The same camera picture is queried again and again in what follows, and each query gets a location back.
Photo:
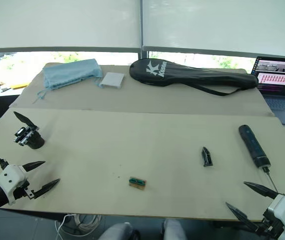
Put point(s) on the flat yellow object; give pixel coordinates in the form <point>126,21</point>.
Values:
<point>20,86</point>

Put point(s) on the wide white roller blind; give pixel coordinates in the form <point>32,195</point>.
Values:
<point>57,22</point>
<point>220,25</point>

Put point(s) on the loose gripper body with finger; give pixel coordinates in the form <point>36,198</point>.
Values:
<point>33,140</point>

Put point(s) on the grey rounded shape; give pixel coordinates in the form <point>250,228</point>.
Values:
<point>174,230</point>
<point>117,232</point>

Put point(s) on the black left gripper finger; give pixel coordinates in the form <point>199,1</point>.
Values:
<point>33,165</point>
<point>47,188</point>

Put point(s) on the flat white box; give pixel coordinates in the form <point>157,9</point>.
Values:
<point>112,80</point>

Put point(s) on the light blue cloth bag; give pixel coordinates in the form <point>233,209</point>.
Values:
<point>70,73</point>

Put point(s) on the black electric screwdriver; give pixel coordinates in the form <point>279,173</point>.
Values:
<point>252,143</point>

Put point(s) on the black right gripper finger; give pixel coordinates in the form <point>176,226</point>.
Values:
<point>261,190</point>
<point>242,217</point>

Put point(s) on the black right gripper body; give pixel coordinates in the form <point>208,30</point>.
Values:
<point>272,225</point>

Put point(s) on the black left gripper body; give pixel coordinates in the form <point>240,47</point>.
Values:
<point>22,190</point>

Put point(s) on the open grey laptop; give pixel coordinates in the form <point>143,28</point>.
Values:
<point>277,80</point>

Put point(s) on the black Kason racket bag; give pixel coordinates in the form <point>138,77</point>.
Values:
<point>182,73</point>

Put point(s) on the loose black finger piece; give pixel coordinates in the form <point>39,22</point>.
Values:
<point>206,157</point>

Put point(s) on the small green screw block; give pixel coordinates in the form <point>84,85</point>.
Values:
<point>137,183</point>

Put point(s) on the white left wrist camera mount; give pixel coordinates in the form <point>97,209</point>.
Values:
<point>11,178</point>

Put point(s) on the grey window frame post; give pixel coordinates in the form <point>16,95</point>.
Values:
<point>142,57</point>

